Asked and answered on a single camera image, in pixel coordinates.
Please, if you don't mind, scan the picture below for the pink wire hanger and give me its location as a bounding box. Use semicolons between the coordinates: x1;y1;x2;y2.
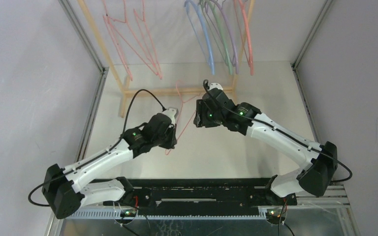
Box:
175;80;201;141
106;0;151;75
133;0;163;80
102;0;133;81

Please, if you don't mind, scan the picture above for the green plastic hanger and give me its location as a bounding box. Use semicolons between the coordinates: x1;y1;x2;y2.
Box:
200;0;233;75

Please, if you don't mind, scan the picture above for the purple plastic hanger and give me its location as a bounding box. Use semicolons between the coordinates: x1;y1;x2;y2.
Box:
211;0;239;75

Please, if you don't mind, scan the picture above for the blue plastic hanger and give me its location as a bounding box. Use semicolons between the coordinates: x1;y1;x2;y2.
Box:
184;0;216;75

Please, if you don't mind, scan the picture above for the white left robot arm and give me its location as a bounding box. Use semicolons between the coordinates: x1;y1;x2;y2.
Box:
42;107;179;219

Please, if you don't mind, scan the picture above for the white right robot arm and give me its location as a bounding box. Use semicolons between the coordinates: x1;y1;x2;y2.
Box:
193;88;338;205

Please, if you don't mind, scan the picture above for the pink hanger on rod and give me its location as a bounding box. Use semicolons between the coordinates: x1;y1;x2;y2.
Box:
233;0;255;76

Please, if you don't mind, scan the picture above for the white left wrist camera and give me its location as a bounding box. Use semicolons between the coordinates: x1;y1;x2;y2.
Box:
161;107;179;126

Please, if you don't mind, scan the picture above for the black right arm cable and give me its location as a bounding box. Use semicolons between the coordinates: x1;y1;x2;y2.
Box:
202;79;353;236

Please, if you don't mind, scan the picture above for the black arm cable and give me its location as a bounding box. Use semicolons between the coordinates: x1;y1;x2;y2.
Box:
28;89;168;208
202;79;353;236

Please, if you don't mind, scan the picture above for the wooden hanger rack frame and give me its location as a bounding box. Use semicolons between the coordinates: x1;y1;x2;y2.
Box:
77;0;248;118

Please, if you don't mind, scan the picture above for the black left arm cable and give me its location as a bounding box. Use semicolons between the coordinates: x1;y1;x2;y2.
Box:
28;89;168;208

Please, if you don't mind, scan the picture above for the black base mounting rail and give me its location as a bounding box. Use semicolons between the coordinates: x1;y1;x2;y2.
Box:
102;178;311;218

